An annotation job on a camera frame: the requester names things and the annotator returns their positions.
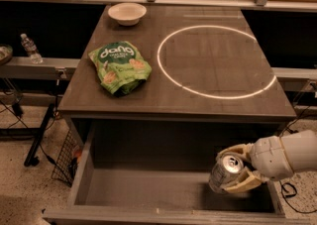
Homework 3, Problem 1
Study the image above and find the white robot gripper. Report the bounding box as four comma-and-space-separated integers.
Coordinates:
216, 136, 293, 193

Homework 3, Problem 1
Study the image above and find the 7up soda can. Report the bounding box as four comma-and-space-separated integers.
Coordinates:
209, 154, 244, 193

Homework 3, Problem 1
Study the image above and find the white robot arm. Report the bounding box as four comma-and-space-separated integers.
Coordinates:
209, 130, 317, 193

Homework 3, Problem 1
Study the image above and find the grey open top drawer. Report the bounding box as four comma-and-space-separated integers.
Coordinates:
44, 120, 284, 225

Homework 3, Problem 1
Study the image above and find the grey cabinet counter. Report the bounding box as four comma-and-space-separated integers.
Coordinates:
56, 3, 297, 154

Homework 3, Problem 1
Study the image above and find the green dang chips bag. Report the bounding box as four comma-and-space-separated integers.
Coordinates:
88, 41, 152, 97

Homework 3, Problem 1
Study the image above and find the white ceramic bowl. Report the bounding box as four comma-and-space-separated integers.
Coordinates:
108, 3, 147, 26

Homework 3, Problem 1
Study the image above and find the black metal stand leg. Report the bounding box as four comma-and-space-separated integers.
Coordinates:
24, 104, 54, 167

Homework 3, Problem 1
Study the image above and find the grey side bench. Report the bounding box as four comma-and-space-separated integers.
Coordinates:
0, 56, 79, 80

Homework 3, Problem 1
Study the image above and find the clear plastic water bottle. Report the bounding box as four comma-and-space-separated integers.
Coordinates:
20, 34, 43, 63

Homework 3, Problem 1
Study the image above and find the dish on left bench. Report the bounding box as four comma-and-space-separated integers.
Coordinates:
0, 44, 13, 65

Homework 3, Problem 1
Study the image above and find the black power adapter cable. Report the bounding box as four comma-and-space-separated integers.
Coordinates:
278, 103, 317, 214

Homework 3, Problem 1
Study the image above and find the black wire basket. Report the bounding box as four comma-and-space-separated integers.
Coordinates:
52, 132, 82, 187

